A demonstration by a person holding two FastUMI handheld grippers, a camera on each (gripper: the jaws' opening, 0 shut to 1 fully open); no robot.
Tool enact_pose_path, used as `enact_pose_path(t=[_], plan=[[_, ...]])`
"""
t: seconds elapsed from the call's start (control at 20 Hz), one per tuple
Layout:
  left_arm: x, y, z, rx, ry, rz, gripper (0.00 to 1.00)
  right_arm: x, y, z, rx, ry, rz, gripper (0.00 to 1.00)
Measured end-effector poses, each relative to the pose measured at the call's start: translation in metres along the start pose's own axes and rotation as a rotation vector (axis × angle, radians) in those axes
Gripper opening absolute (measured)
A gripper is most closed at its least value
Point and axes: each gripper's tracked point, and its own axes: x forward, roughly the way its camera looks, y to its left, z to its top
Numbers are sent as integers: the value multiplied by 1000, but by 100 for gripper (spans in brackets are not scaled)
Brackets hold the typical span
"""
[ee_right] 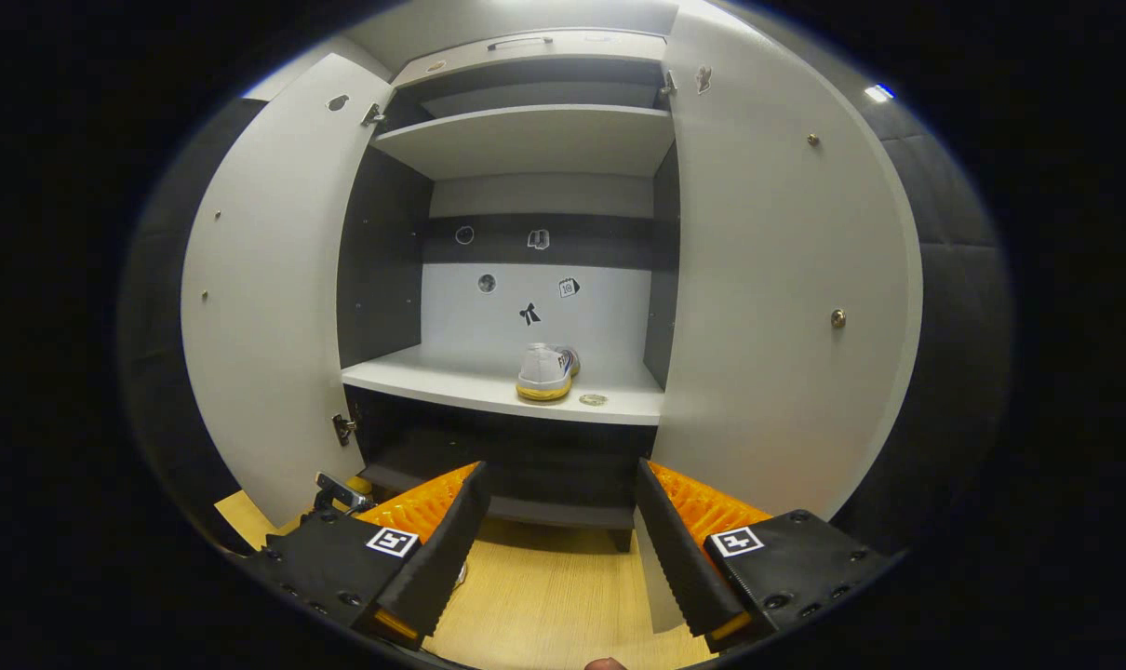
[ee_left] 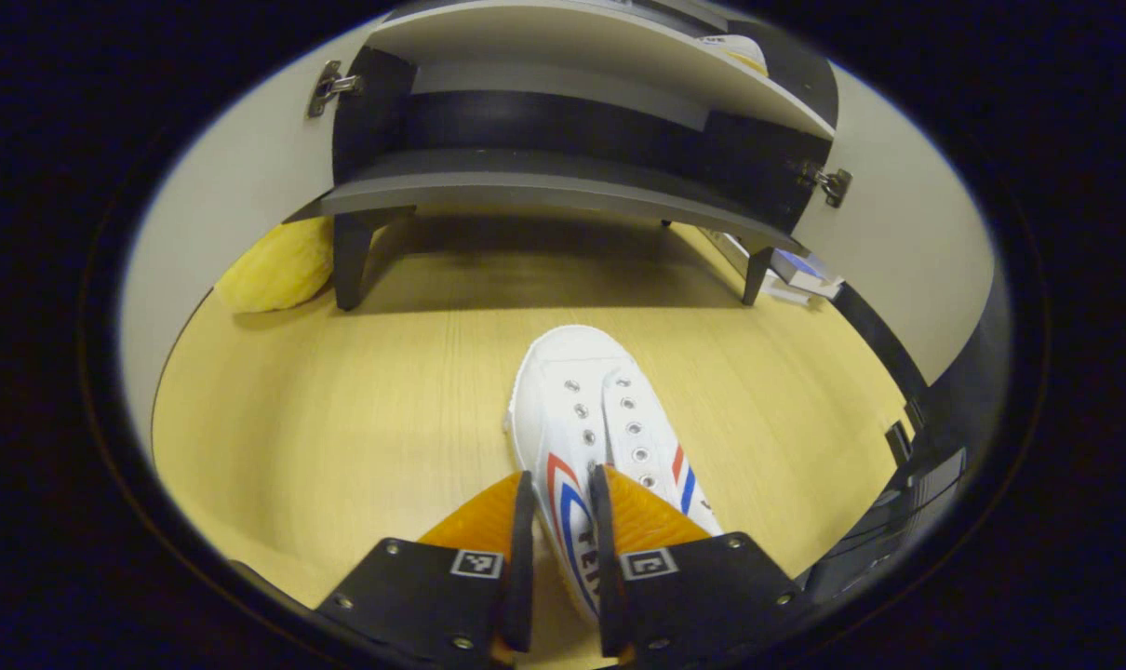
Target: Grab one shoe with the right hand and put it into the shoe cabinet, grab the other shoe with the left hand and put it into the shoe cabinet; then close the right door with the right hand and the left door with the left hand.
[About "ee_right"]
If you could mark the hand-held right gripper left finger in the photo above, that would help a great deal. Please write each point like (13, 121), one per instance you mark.
(451, 549)

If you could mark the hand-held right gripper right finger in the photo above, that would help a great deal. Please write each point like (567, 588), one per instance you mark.
(675, 549)

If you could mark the grey cabinet door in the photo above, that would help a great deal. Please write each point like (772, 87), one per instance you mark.
(274, 298)
(768, 307)

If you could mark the grey shoe cabinet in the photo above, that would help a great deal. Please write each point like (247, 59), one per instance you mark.
(470, 316)

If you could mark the grey cabinet shelf board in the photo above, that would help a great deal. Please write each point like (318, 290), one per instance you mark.
(526, 140)
(433, 377)

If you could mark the grey cabinet drawer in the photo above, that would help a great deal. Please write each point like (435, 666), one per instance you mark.
(619, 54)

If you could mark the small round disc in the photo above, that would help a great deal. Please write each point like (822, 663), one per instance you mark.
(593, 399)

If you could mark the small ceiling light panel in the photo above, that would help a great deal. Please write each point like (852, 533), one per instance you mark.
(879, 93)

